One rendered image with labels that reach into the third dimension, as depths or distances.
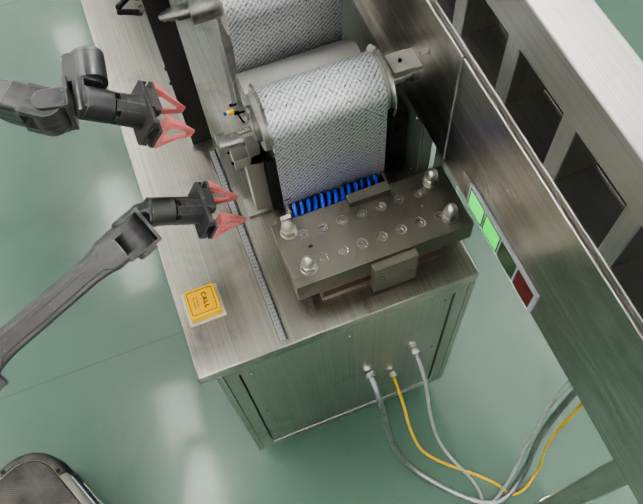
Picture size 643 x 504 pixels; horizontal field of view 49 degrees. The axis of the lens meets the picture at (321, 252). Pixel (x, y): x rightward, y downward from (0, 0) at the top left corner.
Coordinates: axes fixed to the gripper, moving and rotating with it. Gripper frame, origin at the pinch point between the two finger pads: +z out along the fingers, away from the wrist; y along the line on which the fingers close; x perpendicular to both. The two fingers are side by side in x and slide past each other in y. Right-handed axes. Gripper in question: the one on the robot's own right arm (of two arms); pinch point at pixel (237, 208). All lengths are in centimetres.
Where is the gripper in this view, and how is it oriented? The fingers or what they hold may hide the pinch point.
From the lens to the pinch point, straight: 147.5
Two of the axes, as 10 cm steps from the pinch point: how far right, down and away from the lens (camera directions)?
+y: 3.6, 8.3, -4.3
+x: 4.3, -5.6, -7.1
